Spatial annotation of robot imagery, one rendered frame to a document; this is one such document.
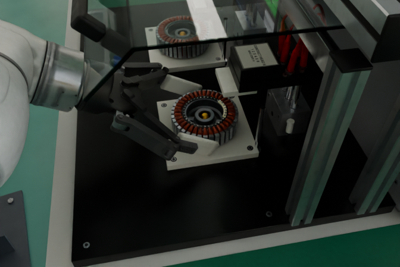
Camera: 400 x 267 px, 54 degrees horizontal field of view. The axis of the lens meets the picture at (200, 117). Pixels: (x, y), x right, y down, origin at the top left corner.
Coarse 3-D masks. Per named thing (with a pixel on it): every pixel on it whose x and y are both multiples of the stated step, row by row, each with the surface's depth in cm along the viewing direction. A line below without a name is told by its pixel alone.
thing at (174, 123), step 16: (192, 96) 68; (208, 96) 68; (176, 112) 65; (192, 112) 69; (208, 112) 67; (224, 112) 65; (176, 128) 64; (192, 128) 63; (208, 128) 63; (224, 128) 63
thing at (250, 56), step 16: (240, 48) 60; (256, 48) 60; (272, 48) 60; (240, 64) 58; (256, 64) 58; (272, 64) 58; (224, 80) 61; (240, 80) 58; (256, 80) 58; (272, 80) 59; (288, 80) 59; (304, 80) 60; (320, 80) 61; (224, 96) 60; (288, 96) 66
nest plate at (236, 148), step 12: (168, 108) 71; (240, 108) 71; (168, 120) 69; (240, 120) 69; (240, 132) 67; (228, 144) 65; (240, 144) 65; (252, 144) 65; (180, 156) 63; (192, 156) 63; (204, 156) 63; (216, 156) 63; (228, 156) 63; (240, 156) 64; (252, 156) 64; (168, 168) 63; (180, 168) 63
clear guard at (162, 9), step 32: (96, 0) 50; (128, 0) 42; (160, 0) 42; (192, 0) 42; (224, 0) 42; (256, 0) 42; (288, 0) 42; (320, 0) 42; (128, 32) 38; (160, 32) 38; (192, 32) 38; (224, 32) 38; (256, 32) 38; (288, 32) 38; (96, 64) 41
